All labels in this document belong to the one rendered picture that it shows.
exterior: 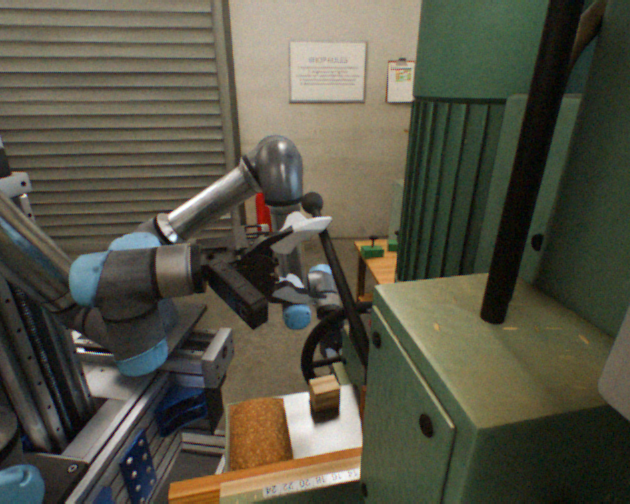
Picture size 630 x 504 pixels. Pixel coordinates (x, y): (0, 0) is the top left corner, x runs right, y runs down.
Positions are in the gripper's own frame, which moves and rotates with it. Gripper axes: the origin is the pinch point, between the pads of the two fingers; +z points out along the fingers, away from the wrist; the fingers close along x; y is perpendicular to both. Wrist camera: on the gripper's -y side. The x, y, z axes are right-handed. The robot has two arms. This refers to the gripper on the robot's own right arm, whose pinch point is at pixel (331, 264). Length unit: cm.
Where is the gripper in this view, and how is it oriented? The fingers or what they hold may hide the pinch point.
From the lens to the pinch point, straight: 56.1
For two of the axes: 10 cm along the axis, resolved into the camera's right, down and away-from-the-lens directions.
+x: -0.3, 8.0, 6.0
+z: 9.8, -1.0, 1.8
